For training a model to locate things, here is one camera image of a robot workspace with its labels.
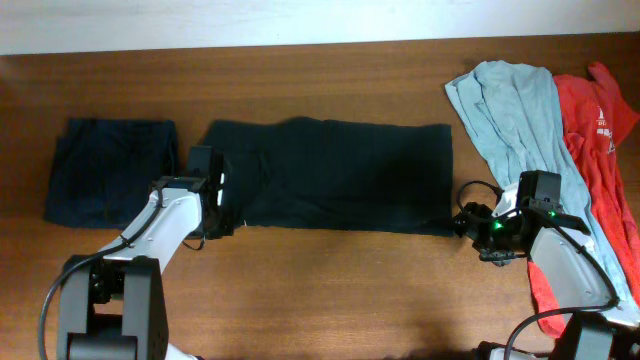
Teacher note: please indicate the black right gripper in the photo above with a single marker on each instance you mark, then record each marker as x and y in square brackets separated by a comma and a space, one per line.
[471, 225]

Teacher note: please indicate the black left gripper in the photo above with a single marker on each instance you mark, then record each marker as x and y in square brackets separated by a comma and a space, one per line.
[226, 224]

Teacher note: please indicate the dark green shirt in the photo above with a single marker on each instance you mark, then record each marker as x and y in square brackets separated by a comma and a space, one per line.
[327, 174]

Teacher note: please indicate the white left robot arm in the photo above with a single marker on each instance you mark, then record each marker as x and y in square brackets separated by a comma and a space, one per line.
[112, 303]

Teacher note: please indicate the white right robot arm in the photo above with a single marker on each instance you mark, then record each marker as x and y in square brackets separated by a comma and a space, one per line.
[599, 324]

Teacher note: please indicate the folded navy blue shirt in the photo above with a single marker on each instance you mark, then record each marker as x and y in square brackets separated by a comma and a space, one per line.
[102, 170]

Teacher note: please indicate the light blue shirt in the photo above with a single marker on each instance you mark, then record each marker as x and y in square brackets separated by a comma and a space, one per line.
[512, 114]

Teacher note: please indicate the red shirt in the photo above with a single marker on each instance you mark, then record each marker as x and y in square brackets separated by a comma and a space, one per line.
[596, 119]

